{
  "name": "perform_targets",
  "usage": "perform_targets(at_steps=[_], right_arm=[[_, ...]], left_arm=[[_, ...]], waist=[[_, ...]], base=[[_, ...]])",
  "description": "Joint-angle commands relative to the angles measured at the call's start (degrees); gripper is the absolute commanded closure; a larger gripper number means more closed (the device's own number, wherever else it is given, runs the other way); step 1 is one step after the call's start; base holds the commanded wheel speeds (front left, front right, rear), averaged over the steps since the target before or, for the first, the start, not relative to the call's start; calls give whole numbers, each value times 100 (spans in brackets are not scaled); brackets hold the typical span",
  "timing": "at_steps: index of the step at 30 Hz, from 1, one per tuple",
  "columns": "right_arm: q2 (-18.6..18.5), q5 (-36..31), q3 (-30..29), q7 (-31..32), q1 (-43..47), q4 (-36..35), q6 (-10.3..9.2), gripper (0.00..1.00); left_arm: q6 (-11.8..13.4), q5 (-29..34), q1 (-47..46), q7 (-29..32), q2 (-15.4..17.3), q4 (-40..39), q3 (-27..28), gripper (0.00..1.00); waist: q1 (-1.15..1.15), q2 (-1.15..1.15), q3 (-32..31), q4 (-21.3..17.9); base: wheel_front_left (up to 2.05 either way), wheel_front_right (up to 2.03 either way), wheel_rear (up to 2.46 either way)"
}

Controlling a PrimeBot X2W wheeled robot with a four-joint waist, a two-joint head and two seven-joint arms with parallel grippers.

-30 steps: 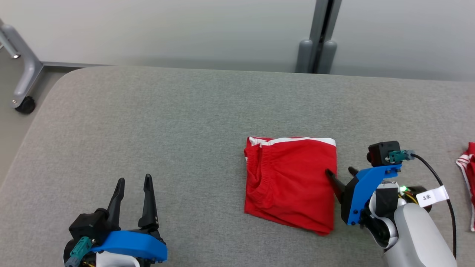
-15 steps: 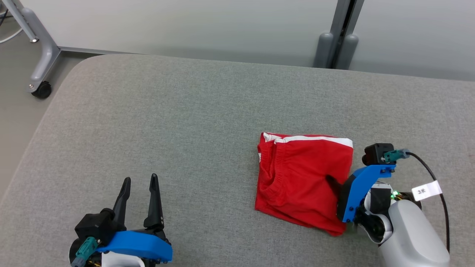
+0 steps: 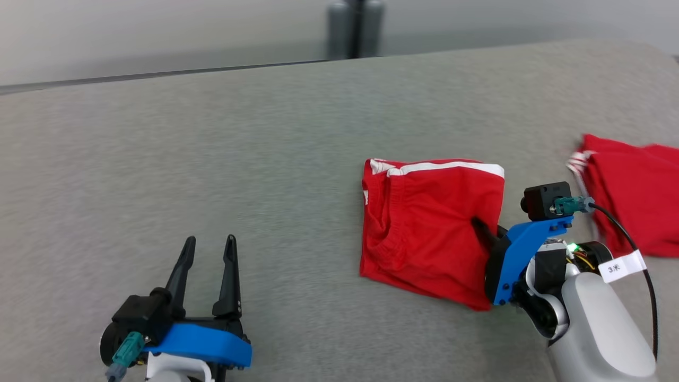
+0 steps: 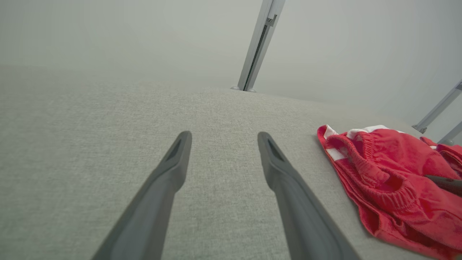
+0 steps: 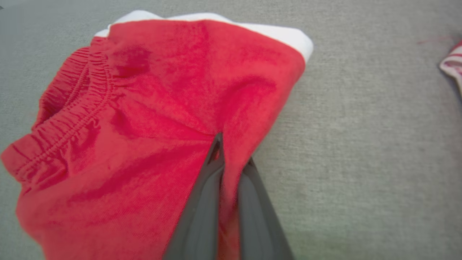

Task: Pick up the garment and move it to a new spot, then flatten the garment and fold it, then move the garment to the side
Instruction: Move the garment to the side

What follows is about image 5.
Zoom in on red white striped shirt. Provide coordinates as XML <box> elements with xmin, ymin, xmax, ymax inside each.
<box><xmin>439</xmin><ymin>39</ymin><xmax>462</xmax><ymax>99</ymax></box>

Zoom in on red shorts with white stripe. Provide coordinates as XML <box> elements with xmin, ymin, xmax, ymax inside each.
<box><xmin>0</xmin><ymin>10</ymin><xmax>314</xmax><ymax>260</ymax></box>

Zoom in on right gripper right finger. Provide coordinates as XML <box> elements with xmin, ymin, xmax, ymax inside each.
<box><xmin>237</xmin><ymin>157</ymin><xmax>295</xmax><ymax>260</ymax></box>

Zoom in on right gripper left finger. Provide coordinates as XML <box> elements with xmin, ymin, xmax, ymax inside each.
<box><xmin>162</xmin><ymin>132</ymin><xmax>225</xmax><ymax>260</ymax></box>

